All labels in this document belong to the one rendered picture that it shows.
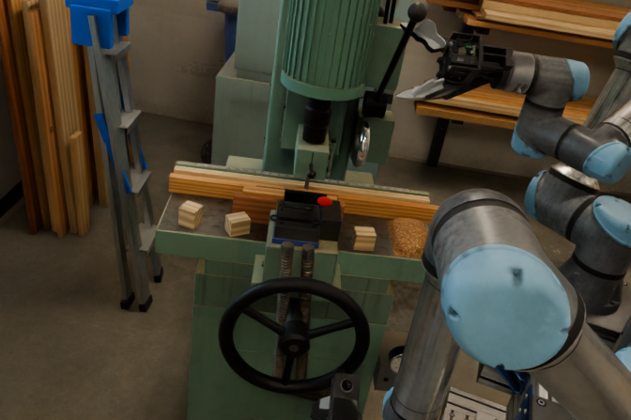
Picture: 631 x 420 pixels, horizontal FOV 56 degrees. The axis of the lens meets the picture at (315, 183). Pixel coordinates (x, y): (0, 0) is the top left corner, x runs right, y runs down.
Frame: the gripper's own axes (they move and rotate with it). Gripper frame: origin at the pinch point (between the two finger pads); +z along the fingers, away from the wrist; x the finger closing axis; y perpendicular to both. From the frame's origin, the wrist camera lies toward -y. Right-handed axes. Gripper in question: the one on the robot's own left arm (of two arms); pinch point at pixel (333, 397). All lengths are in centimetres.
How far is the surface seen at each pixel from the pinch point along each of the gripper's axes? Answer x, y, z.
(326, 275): -5.1, -21.8, 4.1
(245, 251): -22.1, -22.6, 13.4
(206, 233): -30.7, -24.9, 12.5
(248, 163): -29, -42, 64
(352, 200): -0.6, -36.9, 24.7
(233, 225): -25.3, -27.6, 11.1
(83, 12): -86, -77, 66
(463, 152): 88, -76, 262
